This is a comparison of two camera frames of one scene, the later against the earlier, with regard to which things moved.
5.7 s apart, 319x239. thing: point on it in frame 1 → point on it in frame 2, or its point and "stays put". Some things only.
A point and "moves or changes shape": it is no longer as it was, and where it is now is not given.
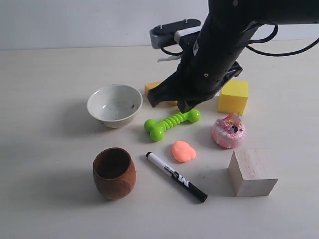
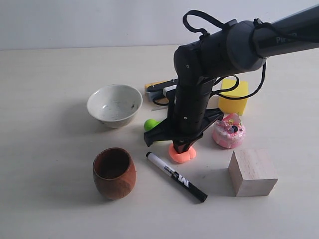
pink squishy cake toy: [229, 132] stays put
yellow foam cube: [234, 97] stays put
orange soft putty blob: [183, 152] moves or changes shape
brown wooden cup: [114, 173] stays put
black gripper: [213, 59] → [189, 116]
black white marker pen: [183, 182] stays put
